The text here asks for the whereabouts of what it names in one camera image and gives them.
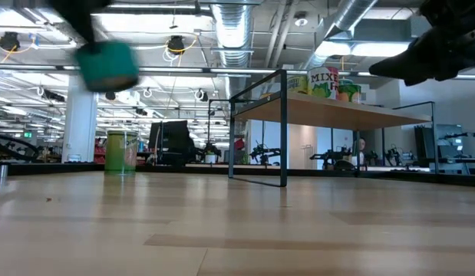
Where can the black slanted truss piece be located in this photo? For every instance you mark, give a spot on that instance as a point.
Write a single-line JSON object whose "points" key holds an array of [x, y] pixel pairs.
{"points": [[14, 147]]}

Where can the white plant pot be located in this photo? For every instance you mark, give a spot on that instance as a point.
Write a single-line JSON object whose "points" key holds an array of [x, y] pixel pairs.
{"points": [[210, 158]]}

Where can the mixed fruit can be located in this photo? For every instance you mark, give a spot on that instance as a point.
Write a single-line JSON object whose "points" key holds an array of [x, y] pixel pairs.
{"points": [[321, 82]]}

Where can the short teal can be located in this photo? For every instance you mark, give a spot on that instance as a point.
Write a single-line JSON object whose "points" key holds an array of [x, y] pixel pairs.
{"points": [[106, 67]]}

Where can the yellow carrots can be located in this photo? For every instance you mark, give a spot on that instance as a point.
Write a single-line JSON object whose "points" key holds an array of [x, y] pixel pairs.
{"points": [[297, 85]]}

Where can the green exit sign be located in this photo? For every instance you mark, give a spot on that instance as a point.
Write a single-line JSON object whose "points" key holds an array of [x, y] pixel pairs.
{"points": [[28, 135]]}

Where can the ribbed silver duct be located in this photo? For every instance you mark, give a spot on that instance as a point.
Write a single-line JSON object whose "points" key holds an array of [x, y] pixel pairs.
{"points": [[233, 34]]}

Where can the black computer monitor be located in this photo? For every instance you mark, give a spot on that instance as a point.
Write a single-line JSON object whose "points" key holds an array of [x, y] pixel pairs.
{"points": [[170, 140]]}

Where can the red cabinet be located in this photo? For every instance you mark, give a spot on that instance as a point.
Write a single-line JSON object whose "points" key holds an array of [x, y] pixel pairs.
{"points": [[99, 151]]}

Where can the person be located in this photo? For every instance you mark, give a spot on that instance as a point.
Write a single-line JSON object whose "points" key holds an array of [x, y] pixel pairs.
{"points": [[361, 145]]}

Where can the wooden shelf black frame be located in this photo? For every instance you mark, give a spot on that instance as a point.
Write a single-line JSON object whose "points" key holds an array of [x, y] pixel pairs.
{"points": [[317, 113]]}

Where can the white square pillar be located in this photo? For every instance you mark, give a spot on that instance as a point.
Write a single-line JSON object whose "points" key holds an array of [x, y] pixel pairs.
{"points": [[80, 122]]}

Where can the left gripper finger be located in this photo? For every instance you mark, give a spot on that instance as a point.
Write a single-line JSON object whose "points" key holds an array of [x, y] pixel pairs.
{"points": [[81, 19]]}

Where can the black background robot arm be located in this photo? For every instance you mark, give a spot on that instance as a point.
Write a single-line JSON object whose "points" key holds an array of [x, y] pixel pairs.
{"points": [[266, 151], [331, 157]]}

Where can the short green orange can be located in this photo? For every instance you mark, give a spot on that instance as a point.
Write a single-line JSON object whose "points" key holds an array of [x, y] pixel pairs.
{"points": [[350, 94]]}

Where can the small metal post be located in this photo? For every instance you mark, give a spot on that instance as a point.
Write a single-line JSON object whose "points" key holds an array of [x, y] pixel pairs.
{"points": [[3, 170]]}

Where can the tall green oranges can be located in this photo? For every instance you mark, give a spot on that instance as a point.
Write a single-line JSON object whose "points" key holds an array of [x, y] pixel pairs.
{"points": [[120, 153]]}

